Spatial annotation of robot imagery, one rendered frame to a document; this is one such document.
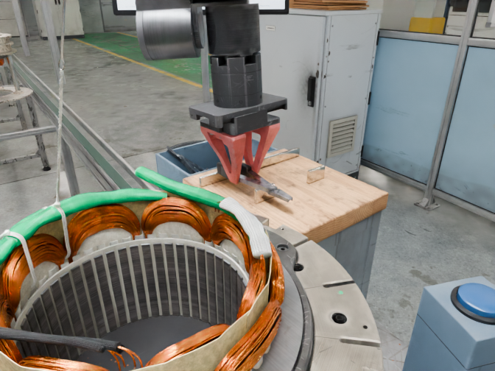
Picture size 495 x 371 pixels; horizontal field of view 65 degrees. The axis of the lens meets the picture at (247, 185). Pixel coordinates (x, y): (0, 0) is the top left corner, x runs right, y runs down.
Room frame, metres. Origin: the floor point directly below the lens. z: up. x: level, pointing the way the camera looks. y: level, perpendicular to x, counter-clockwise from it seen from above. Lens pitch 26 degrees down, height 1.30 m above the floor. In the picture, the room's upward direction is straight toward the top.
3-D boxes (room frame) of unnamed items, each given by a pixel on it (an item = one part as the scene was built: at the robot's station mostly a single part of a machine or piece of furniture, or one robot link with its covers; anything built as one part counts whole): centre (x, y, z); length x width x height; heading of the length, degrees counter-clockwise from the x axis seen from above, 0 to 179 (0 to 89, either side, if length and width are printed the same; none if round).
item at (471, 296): (0.28, -0.22, 1.04); 0.04 x 0.04 x 0.01
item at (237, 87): (0.45, 0.01, 1.20); 0.10 x 0.07 x 0.07; 128
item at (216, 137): (0.45, 0.01, 1.13); 0.07 x 0.07 x 0.09; 38
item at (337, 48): (2.92, -0.36, 0.60); 1.02 x 0.55 x 1.20; 35
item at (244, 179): (0.42, -0.01, 1.09); 0.06 x 0.01 x 0.01; 48
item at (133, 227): (0.26, 0.12, 1.12); 0.06 x 0.02 x 0.04; 131
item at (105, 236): (0.27, 0.12, 1.12); 0.05 x 0.01 x 0.02; 131
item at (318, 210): (0.46, -0.05, 1.05); 0.20 x 0.19 x 0.02; 38
